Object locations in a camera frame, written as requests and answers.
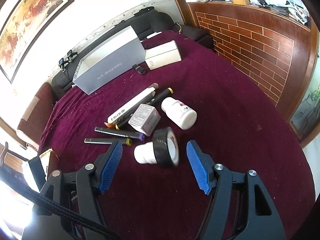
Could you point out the framed horse painting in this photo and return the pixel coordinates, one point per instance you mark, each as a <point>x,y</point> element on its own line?
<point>22,22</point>

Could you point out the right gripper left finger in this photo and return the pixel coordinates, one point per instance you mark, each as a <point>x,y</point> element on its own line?
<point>78,192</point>

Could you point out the black marker orange cap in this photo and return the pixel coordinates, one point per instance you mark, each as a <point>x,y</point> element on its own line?
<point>108,141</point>

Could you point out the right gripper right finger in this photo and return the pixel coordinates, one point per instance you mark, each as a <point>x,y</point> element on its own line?
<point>242,195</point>

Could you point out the cream cardboard box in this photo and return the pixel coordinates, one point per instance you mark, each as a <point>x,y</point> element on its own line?
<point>162,55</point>

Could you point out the white pill bottle small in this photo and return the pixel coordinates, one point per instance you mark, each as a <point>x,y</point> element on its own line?
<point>144,154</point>

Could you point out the square white medicine box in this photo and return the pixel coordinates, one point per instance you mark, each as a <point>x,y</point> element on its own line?
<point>145,119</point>

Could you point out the large white pill bottle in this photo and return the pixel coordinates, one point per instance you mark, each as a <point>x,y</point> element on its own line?
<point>182,115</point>

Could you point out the maroon velvet table cloth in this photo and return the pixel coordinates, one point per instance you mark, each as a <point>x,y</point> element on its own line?
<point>237,124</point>

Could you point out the small black clip device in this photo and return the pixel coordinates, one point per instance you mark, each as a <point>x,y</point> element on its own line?
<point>139,69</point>

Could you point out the black tape roll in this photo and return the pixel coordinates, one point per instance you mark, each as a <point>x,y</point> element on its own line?
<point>165,147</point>

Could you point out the gold rimmed cardboard tray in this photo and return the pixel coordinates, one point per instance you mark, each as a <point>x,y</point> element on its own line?
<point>37,170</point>

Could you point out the long white tube box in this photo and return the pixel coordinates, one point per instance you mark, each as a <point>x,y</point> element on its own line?
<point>128,107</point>

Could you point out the clamp devices on sofa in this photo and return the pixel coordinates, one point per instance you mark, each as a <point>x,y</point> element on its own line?
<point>63,62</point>

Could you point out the black leather sofa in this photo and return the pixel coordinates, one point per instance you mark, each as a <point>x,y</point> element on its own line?
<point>145,22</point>

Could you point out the maroon armchair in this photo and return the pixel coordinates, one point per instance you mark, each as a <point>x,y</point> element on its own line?
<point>35,117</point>

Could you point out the black marker purple cap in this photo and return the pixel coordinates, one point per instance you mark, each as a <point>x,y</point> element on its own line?
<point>120,133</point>

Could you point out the large grey cardboard box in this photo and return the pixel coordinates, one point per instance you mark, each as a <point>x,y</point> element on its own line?
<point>108,60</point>

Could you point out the brick pattern wooden counter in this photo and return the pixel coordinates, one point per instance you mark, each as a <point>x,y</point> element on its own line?
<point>278,54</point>

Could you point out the black marker yellow cap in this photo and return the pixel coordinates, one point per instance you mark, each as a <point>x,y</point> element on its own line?
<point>152,102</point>

